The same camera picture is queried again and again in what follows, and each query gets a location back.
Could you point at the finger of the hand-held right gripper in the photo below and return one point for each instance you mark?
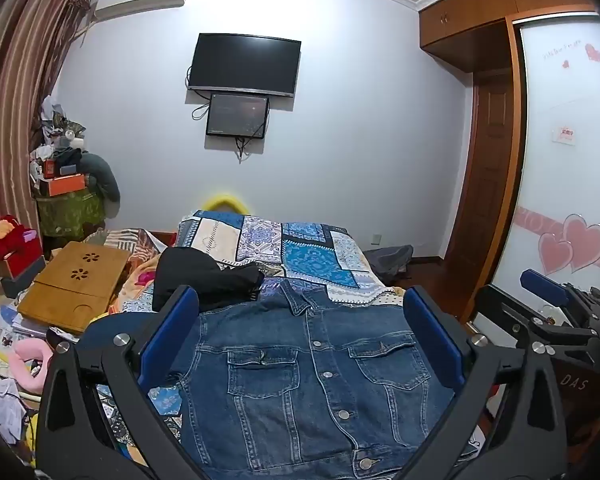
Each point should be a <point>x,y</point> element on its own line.
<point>545,282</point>
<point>510,322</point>

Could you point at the brown wooden wardrobe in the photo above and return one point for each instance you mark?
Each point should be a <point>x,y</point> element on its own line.
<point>480,15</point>

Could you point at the pile of papers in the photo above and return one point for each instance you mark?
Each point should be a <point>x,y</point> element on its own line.
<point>10,325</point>

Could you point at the red plush flower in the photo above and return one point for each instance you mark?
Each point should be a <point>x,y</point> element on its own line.
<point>0,232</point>

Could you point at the pink neck pillow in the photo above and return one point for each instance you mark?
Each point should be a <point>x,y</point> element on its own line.
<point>25,355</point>

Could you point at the small black monitor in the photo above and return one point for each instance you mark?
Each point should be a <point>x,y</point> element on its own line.
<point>237,115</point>

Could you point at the brown wooden door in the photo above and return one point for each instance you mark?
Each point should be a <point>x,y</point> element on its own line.
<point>490,175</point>

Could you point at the blue patterned patchwork blanket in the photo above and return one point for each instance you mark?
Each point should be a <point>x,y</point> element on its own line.
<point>305,255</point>

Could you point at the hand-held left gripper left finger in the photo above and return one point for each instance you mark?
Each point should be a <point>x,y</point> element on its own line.
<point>172,332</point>

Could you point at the black garment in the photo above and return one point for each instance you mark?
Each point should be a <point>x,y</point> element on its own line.
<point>200,280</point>

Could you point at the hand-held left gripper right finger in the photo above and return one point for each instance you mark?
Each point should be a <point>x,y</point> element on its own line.
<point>432,335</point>

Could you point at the colourful striped quilt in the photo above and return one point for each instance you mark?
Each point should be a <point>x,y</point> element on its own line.
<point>140,260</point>

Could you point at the red box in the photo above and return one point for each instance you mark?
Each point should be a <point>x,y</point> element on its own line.
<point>22,260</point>

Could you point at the green cloth-covered stand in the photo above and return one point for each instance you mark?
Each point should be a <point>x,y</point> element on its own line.
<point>70,212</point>

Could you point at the blue denim jacket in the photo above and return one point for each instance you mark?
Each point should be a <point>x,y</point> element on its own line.
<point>290,390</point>

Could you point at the dark bag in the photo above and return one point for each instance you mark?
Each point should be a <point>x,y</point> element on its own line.
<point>387,260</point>

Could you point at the wall outlet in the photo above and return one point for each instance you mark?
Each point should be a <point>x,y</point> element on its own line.
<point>377,238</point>

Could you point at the wall-mounted black television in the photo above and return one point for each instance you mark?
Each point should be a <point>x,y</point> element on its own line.
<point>245,64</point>

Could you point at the yellow curved object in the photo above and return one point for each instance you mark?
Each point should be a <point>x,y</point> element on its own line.
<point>225,199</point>

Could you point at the striped brown curtain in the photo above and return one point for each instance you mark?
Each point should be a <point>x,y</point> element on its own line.
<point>25,60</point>

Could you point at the pile of clutter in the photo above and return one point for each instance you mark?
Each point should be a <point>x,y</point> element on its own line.
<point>55,140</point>

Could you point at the wooden lap desk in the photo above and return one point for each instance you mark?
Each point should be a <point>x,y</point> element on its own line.
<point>70,290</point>

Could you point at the white cloth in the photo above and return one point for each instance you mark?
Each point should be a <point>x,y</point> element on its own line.
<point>2,405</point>

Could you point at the orange box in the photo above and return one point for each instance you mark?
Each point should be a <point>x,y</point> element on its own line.
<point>67,185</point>

